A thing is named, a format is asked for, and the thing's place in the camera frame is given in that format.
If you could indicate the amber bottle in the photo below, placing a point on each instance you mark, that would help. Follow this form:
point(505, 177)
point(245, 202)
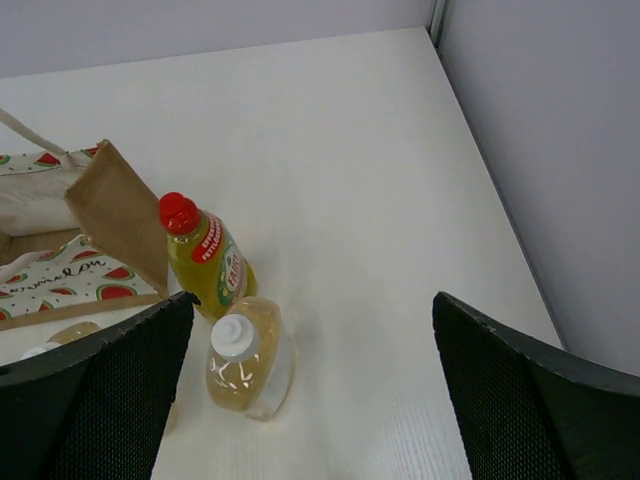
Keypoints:
point(63, 337)
point(251, 359)

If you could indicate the yellow bottle with red cap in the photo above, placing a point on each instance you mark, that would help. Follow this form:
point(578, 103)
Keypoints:
point(204, 256)

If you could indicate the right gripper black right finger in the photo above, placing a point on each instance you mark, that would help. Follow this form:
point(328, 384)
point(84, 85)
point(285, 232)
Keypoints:
point(528, 410)

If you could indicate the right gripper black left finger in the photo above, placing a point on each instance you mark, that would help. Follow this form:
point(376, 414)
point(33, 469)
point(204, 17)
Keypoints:
point(96, 408)

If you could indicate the burlap watermelon canvas bag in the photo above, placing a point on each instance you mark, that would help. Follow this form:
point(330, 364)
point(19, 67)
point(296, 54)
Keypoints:
point(79, 233)

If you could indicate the right aluminium frame post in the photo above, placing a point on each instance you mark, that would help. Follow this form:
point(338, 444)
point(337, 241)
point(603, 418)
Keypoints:
point(437, 21)

